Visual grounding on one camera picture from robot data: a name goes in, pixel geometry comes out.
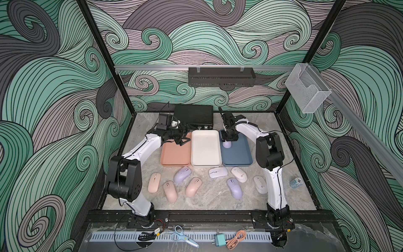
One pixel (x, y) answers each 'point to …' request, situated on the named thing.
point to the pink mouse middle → (170, 191)
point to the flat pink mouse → (154, 184)
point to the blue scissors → (179, 235)
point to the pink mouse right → (193, 186)
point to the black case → (199, 117)
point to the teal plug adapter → (220, 239)
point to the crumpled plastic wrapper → (296, 182)
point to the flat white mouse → (216, 172)
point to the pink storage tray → (173, 154)
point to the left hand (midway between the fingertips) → (194, 131)
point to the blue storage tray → (239, 154)
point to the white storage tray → (205, 148)
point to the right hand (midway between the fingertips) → (224, 140)
